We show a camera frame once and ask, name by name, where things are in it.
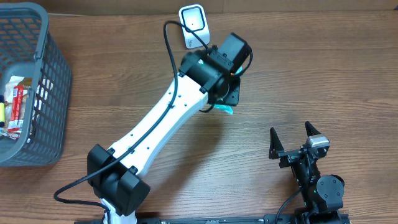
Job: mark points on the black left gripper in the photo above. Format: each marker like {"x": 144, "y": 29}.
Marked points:
{"x": 231, "y": 93}

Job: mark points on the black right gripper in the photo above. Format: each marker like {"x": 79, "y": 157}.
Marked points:
{"x": 288, "y": 157}

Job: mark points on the teal orange snack pack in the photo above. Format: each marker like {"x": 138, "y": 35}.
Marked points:
{"x": 226, "y": 108}

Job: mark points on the beige brown snack pouch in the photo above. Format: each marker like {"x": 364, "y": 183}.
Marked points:
{"x": 15, "y": 81}

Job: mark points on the red stick snack packet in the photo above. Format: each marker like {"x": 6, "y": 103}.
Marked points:
{"x": 16, "y": 121}

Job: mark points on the yellow highlighter pen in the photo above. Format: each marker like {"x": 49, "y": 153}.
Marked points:
{"x": 2, "y": 111}

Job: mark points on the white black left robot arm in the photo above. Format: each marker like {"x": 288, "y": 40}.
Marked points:
{"x": 208, "y": 76}

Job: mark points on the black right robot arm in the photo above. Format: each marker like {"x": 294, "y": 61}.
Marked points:
{"x": 322, "y": 195}

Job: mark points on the white barcode scanner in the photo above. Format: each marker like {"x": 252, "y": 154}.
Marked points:
{"x": 193, "y": 17}

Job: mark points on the grey plastic shopping basket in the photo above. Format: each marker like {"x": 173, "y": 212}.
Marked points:
{"x": 28, "y": 50}

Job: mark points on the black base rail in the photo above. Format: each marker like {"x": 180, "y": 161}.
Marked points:
{"x": 217, "y": 221}

